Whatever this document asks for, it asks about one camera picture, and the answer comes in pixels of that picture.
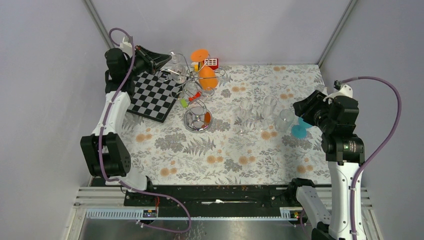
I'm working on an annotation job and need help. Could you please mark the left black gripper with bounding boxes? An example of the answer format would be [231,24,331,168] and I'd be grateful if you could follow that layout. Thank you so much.
[124,45,172,79]

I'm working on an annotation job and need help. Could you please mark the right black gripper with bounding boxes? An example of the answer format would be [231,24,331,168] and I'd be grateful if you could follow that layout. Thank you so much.
[292,89,335,133]

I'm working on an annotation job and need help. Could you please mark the blue wine glass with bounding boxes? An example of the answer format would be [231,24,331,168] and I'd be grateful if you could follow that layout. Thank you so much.
[291,117,313,139]

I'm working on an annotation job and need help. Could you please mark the clear wine glass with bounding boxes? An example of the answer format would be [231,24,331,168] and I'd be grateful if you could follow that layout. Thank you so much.
[256,95,278,132]
[235,99,253,135]
[169,50,187,84]

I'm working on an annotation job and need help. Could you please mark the orange wine glass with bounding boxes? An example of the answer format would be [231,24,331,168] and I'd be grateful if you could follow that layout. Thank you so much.
[190,48,219,90]

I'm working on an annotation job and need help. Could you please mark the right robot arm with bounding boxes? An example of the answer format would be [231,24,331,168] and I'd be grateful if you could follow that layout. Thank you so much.
[284,90,367,240]

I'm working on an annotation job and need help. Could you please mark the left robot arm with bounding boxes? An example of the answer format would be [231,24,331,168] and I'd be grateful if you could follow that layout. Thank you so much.
[80,45,171,206]

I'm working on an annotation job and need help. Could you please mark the chrome wine glass rack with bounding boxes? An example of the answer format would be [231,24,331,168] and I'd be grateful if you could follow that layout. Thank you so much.
[159,49,226,133]

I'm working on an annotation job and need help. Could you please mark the black white checkerboard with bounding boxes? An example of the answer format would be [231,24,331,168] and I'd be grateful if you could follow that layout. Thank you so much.
[127,71,182,123]

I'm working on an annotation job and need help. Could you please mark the green small block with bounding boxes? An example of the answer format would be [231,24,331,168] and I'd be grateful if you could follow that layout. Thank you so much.
[179,98,188,108]

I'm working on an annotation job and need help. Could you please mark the red curved block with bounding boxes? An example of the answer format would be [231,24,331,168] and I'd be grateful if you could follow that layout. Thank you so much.
[188,91,202,102]

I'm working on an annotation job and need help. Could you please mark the red white block toy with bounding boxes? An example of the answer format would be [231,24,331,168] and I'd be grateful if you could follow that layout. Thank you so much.
[191,58,219,72]

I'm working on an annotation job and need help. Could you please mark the floral tablecloth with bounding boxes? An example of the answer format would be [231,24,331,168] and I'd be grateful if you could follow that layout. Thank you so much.
[120,65,330,185]

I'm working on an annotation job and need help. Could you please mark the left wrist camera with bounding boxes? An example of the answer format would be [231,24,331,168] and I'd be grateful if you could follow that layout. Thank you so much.
[119,36,133,57]

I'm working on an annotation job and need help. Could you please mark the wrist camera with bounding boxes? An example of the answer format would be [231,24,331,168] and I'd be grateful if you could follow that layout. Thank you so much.
[119,36,133,57]
[324,80,353,101]

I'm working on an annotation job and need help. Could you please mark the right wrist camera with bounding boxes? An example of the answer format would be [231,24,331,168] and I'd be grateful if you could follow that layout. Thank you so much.
[324,80,353,101]

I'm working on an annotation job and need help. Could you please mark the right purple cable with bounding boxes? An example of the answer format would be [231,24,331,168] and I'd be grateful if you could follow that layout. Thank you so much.
[334,76,402,240]

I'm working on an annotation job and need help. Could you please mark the purple cable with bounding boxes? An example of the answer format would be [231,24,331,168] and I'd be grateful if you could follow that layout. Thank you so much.
[97,27,193,234]
[334,76,402,240]

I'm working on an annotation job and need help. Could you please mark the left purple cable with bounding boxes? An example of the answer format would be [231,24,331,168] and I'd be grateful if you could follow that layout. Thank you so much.
[97,27,193,234]

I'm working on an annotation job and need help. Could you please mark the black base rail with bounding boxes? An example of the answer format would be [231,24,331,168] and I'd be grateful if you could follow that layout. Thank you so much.
[123,185,303,219]

